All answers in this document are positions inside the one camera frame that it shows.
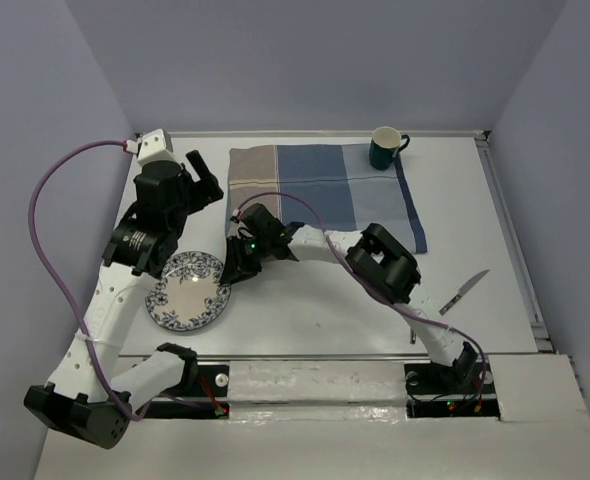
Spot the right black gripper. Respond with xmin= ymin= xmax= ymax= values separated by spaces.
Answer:
xmin=219 ymin=234 xmax=271 ymax=286

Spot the blue floral ceramic plate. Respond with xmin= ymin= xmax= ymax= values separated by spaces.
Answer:
xmin=145 ymin=251 xmax=231 ymax=333

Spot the blue beige checked cloth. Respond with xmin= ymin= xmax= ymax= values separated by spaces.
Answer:
xmin=227 ymin=144 xmax=428 ymax=254

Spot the green white ceramic mug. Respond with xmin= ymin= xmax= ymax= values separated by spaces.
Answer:
xmin=368 ymin=126 xmax=411 ymax=171

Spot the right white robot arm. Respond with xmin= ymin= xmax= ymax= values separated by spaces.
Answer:
xmin=220 ymin=203 xmax=486 ymax=392

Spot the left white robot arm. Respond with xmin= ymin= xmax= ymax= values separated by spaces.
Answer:
xmin=24 ymin=150 xmax=223 ymax=449

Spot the silver table knife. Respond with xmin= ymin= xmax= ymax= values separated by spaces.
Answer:
xmin=439 ymin=269 xmax=489 ymax=316

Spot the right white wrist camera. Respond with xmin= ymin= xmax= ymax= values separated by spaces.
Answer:
xmin=228 ymin=209 xmax=254 ymax=239

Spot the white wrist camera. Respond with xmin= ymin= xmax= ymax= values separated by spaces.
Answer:
xmin=124 ymin=129 xmax=176 ymax=167
xmin=228 ymin=209 xmax=254 ymax=239

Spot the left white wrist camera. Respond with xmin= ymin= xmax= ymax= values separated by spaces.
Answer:
xmin=124 ymin=129 xmax=176 ymax=167

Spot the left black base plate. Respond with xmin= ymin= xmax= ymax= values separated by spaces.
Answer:
xmin=145 ymin=363 xmax=230 ymax=420

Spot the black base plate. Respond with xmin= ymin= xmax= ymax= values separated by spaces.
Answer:
xmin=404 ymin=362 xmax=500 ymax=419
xmin=145 ymin=363 xmax=230 ymax=420

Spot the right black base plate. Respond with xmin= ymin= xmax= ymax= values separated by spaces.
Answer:
xmin=404 ymin=362 xmax=500 ymax=419

